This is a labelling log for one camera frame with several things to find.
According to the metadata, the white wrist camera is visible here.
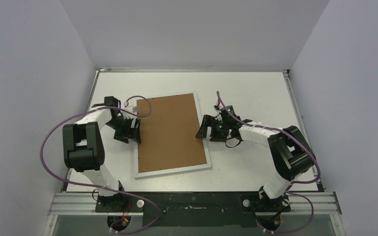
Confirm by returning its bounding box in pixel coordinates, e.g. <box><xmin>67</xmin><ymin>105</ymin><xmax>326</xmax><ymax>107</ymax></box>
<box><xmin>123</xmin><ymin>102</ymin><xmax>138</xmax><ymax>114</ymax></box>
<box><xmin>214</xmin><ymin>104</ymin><xmax>223</xmax><ymax>115</ymax></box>

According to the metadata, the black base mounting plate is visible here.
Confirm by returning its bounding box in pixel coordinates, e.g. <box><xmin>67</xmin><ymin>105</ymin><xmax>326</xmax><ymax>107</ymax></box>
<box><xmin>95</xmin><ymin>191</ymin><xmax>291</xmax><ymax>228</ymax></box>

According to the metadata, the white picture frame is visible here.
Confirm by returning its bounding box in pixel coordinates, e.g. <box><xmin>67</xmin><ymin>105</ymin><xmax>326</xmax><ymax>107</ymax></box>
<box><xmin>133</xmin><ymin>91</ymin><xmax>213</xmax><ymax>180</ymax></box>

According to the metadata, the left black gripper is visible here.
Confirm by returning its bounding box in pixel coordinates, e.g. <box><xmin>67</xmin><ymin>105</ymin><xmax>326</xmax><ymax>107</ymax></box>
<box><xmin>106</xmin><ymin>117</ymin><xmax>140</xmax><ymax>144</ymax></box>

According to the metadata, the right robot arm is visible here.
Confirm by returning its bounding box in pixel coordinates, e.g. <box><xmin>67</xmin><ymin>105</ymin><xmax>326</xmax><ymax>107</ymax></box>
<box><xmin>195</xmin><ymin>106</ymin><xmax>315</xmax><ymax>212</ymax></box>

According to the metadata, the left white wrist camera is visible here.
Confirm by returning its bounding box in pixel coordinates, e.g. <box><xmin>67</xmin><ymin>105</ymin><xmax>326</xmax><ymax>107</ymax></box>
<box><xmin>123</xmin><ymin>102</ymin><xmax>138</xmax><ymax>114</ymax></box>

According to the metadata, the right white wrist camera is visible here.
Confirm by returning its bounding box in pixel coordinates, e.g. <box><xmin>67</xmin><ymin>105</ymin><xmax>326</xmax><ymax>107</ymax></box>
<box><xmin>214</xmin><ymin>104</ymin><xmax>223</xmax><ymax>115</ymax></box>

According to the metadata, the aluminium rail front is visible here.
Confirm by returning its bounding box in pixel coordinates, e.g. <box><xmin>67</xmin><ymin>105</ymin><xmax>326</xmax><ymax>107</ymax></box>
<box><xmin>49</xmin><ymin>192</ymin><xmax>342</xmax><ymax>216</ymax></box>

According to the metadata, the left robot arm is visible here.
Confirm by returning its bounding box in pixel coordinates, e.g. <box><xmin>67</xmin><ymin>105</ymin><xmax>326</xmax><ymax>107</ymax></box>
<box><xmin>62</xmin><ymin>96</ymin><xmax>141</xmax><ymax>212</ymax></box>

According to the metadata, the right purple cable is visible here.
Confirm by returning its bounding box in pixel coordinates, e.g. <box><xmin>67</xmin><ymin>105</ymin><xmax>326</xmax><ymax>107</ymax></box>
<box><xmin>216</xmin><ymin>91</ymin><xmax>321</xmax><ymax>235</ymax></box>

